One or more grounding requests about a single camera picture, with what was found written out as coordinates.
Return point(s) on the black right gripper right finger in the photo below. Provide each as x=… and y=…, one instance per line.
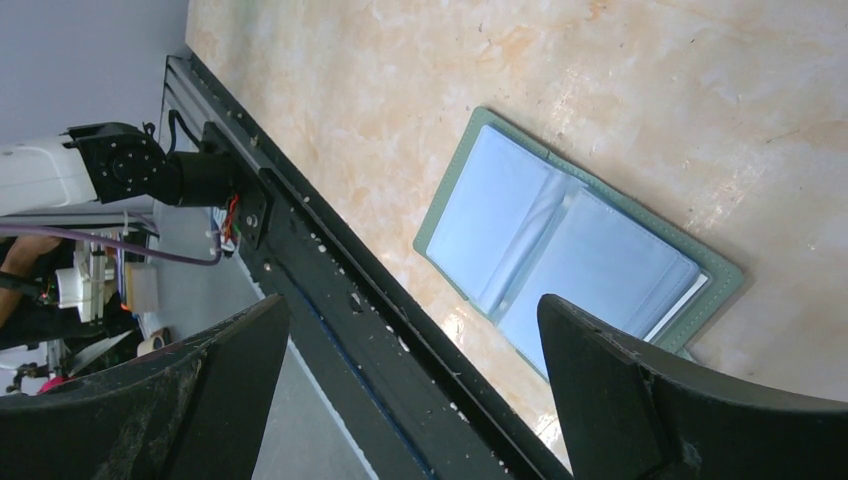
x=631, y=410

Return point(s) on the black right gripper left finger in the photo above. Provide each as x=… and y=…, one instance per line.
x=196, y=409

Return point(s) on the sage green card holder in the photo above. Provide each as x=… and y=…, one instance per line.
x=511, y=221

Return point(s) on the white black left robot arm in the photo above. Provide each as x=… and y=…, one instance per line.
x=111, y=162

